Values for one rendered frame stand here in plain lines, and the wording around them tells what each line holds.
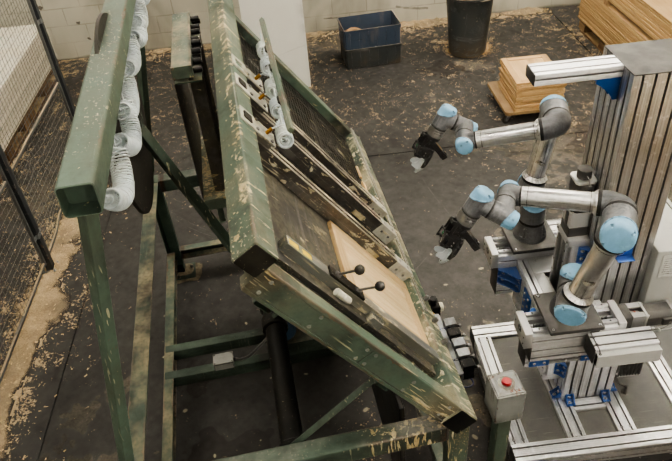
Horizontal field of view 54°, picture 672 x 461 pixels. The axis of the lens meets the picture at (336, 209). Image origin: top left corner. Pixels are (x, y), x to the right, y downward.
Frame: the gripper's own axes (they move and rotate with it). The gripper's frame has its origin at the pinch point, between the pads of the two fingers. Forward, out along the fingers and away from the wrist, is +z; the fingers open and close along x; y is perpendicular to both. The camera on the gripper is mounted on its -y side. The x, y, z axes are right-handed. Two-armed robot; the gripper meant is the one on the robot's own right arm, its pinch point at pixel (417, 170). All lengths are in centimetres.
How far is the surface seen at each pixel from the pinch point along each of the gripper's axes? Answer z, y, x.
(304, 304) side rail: -2, 64, 109
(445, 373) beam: 39, -15, 86
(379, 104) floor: 107, -78, -302
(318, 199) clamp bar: 9, 49, 33
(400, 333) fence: 28, 10, 81
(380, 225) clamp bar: 35.1, 3.0, 1.4
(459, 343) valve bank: 45, -33, 60
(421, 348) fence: 34, -3, 80
